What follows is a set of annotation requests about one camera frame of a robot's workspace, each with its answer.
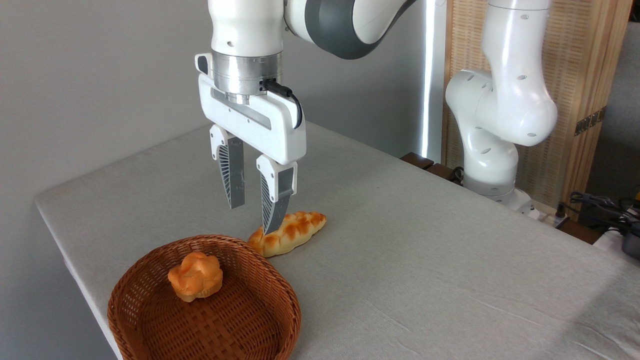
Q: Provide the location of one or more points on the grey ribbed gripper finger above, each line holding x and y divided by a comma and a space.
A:
274, 200
232, 170

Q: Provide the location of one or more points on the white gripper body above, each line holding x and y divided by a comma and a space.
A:
260, 125

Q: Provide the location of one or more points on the round flower-shaped bread roll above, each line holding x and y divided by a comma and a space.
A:
195, 277

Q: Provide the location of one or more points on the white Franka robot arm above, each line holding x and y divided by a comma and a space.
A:
510, 100

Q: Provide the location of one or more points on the long braided bread loaf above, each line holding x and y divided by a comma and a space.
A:
295, 235

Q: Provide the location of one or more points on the brown woven wicker basket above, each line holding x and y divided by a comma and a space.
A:
240, 320

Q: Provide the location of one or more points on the dark brown wooden block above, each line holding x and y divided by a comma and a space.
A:
416, 160
442, 172

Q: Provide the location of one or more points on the grey tablecloth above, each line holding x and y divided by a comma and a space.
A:
425, 260

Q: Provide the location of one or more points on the wooden bamboo folding screen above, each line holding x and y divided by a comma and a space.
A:
575, 50

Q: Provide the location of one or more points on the black metal screen hinge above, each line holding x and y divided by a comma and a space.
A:
590, 121

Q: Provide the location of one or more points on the dark grey box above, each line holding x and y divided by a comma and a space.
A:
632, 245

